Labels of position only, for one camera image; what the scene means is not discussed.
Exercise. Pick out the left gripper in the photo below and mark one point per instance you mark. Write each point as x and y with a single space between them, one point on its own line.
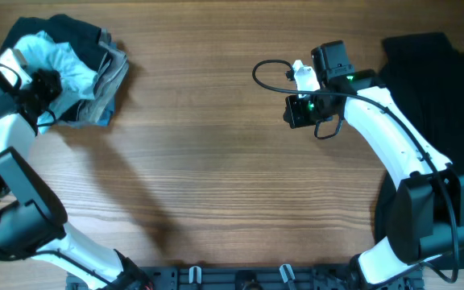
47 84

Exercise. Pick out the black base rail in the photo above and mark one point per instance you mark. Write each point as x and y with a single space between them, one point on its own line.
319 277

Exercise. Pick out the light blue t-shirt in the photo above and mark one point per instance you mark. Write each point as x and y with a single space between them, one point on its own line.
73 79

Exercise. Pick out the folded black garment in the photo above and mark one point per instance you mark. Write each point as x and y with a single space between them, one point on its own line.
82 36

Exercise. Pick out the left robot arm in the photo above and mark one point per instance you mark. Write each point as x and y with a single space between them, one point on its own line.
33 221

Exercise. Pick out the black t-shirt on table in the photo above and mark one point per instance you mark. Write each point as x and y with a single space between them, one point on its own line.
425 75

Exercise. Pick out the folded grey garment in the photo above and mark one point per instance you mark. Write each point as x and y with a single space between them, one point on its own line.
110 78

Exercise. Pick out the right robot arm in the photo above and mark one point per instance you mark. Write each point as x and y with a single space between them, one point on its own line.
424 219

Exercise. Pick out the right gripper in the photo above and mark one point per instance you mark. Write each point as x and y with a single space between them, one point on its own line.
294 114

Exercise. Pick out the folded blue garment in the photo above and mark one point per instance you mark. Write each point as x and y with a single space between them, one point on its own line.
107 114

